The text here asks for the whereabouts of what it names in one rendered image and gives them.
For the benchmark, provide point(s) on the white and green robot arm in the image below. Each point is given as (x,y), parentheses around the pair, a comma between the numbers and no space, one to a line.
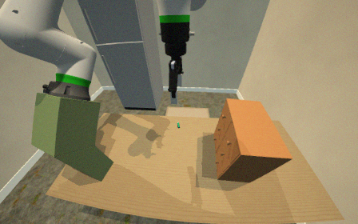
(30,27)

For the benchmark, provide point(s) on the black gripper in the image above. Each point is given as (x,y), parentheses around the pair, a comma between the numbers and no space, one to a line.
(175,68)

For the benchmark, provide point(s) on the orange chest of drawers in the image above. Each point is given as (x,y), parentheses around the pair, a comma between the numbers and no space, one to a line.
(261,147)

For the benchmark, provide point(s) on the brown wooden drawer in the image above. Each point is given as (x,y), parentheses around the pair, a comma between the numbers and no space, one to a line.
(224,155)
(217,143)
(226,116)
(218,162)
(221,129)
(233,148)

